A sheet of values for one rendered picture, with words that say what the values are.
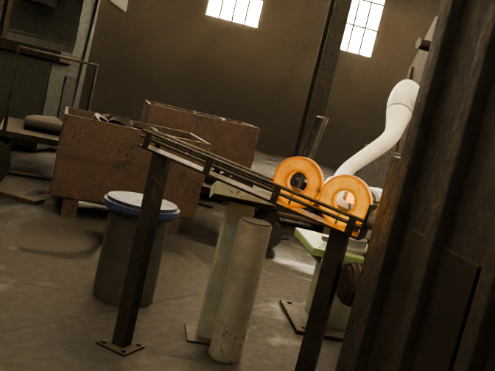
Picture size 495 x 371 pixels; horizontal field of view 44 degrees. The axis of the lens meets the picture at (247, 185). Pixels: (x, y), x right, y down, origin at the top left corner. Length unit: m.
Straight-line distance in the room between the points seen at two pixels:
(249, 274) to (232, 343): 0.26
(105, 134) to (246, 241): 1.89
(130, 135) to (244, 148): 1.91
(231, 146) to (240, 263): 3.44
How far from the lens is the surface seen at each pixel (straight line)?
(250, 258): 2.17
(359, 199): 1.79
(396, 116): 2.44
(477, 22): 1.39
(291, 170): 1.86
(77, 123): 3.86
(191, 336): 2.44
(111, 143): 3.88
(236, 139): 5.56
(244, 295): 2.21
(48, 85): 6.28
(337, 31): 9.98
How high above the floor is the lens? 0.91
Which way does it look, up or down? 7 degrees down
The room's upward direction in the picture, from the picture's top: 13 degrees clockwise
